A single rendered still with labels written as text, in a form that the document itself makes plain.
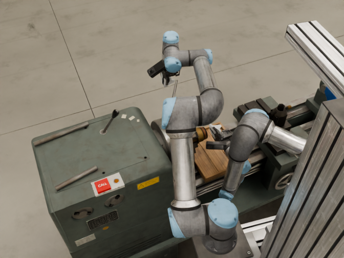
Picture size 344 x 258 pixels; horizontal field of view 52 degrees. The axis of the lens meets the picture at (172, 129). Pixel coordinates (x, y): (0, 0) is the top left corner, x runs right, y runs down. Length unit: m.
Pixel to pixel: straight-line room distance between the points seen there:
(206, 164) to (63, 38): 3.33
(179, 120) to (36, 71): 3.39
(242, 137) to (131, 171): 0.52
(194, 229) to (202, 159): 0.84
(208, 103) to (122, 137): 0.62
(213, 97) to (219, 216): 0.44
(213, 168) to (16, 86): 2.86
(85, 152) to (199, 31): 3.39
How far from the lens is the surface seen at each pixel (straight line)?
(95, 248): 1.99
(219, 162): 2.14
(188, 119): 1.28
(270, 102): 2.49
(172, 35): 1.69
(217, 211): 1.37
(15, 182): 3.43
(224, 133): 1.99
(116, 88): 4.01
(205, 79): 1.45
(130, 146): 1.74
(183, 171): 1.32
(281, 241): 1.28
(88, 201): 1.61
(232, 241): 1.51
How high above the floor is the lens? 2.57
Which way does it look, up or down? 47 degrees down
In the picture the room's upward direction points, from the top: 2 degrees counter-clockwise
